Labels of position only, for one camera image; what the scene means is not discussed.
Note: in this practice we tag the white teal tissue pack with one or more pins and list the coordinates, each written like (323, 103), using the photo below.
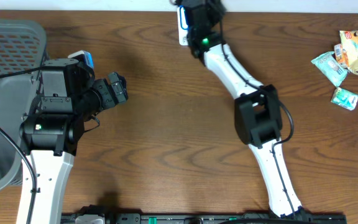
(345, 98)

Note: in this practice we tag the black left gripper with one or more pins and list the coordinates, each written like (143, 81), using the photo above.
(117, 90)

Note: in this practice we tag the white barcode scanner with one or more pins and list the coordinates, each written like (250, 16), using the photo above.
(182, 26)

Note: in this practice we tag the grey plastic shopping basket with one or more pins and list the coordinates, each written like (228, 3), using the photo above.
(22, 47)

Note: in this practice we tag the orange tissue packet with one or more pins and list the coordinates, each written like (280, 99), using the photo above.
(341, 56)

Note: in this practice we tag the teal snack packet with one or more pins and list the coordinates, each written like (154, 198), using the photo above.
(331, 69)

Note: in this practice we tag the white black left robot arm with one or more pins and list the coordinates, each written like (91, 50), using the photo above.
(50, 134)

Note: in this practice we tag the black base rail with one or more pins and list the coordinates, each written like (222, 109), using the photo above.
(99, 214)

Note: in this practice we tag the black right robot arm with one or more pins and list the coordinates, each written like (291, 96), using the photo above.
(262, 122)

